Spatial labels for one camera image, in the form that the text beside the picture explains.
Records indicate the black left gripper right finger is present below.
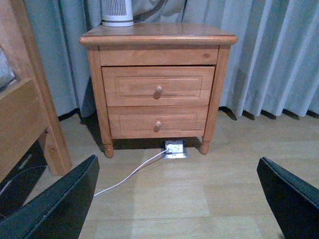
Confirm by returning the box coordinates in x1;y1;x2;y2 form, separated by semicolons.
257;157;319;239

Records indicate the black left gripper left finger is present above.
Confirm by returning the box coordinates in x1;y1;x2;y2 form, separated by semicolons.
0;155;100;239

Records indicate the lower nightstand drawer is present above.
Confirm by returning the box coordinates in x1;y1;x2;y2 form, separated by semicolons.
108;106;208;139

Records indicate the nightstand drawer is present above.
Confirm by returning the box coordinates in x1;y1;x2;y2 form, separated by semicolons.
108;106;208;139
102;66;215;107

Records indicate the floor power socket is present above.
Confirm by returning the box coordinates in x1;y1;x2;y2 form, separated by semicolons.
163;140;188;159

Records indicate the grey curtain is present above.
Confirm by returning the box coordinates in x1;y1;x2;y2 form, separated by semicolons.
25;0;319;118

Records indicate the upper nightstand drawer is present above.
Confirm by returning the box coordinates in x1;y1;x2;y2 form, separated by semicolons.
102;66;215;107

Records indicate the wooden nightstand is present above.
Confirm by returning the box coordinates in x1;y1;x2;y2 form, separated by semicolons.
80;22;237;158

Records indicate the white ribbed appliance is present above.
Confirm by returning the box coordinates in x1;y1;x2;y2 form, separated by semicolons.
101;0;134;27

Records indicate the wooden bed frame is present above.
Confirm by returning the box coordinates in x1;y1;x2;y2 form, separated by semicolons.
0;0;72;179

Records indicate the white power cable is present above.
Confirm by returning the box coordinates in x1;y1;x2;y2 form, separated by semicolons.
93;148;171;197

